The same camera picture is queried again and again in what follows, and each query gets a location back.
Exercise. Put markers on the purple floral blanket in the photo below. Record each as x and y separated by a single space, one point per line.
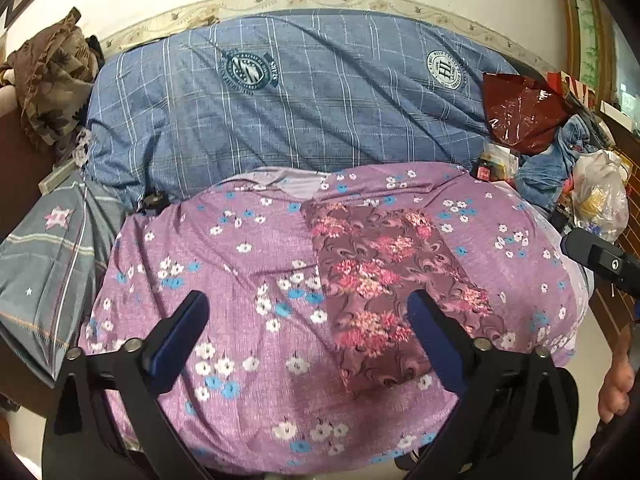
225 260

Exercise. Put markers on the small red-label bottle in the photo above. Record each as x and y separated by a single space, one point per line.
486 170

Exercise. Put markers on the white slat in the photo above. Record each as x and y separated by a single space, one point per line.
62 178

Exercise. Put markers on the white plastic bag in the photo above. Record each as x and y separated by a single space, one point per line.
600 195

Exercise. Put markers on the blue plaid quilt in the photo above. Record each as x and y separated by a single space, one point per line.
300 110

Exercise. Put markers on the clear plastic packet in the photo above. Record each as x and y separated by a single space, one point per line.
502 160

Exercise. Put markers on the wooden headboard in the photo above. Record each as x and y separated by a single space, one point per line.
20 160

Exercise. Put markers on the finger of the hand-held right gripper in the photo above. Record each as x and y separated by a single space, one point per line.
600 260

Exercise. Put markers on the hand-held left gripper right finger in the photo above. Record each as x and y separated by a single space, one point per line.
440 347

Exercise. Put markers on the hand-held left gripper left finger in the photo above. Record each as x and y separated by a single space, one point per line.
175 342

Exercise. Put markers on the person's right hand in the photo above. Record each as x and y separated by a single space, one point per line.
617 380

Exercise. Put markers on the wooden window frame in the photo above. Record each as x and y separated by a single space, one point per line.
585 20

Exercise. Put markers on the red plastic bag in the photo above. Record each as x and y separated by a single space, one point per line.
520 110

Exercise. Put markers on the blue jeans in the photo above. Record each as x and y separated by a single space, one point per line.
545 170

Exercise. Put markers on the maroon pink floral shirt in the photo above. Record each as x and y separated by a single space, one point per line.
380 285

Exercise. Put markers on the brown patterned cloth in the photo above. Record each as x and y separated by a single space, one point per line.
55 75

